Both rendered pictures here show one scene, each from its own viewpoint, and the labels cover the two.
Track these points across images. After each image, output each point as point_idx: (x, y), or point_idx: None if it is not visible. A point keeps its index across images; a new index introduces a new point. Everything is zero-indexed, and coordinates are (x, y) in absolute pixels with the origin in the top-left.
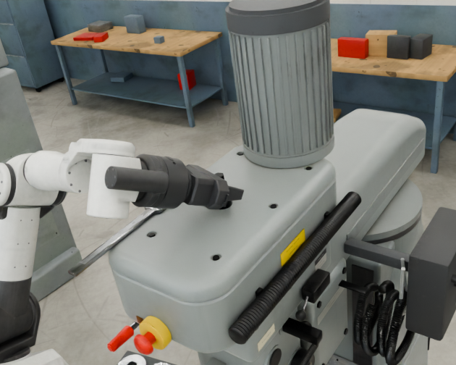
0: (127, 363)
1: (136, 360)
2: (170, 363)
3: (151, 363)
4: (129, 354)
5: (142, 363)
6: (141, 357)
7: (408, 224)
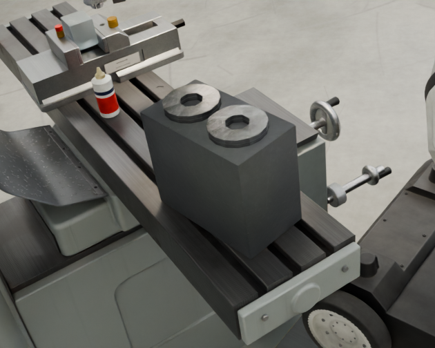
0: (243, 128)
1: (224, 129)
2: (162, 123)
3: (197, 129)
4: (235, 155)
5: (214, 121)
6: (211, 132)
7: None
